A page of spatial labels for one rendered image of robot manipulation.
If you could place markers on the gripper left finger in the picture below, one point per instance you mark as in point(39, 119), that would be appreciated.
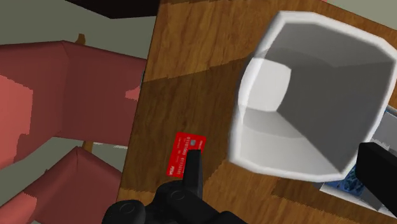
point(193, 173)

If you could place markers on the red upholstered chair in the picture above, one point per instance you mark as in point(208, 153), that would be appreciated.
point(77, 93)
point(71, 189)

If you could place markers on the wooden table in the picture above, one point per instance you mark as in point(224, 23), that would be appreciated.
point(186, 40)

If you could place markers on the white and blue book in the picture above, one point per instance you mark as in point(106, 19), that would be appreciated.
point(350, 183)

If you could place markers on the red card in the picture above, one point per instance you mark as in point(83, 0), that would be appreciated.
point(179, 155)

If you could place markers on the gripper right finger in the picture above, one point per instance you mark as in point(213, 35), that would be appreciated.
point(380, 173)

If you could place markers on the large white cup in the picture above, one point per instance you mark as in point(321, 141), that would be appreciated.
point(325, 108)

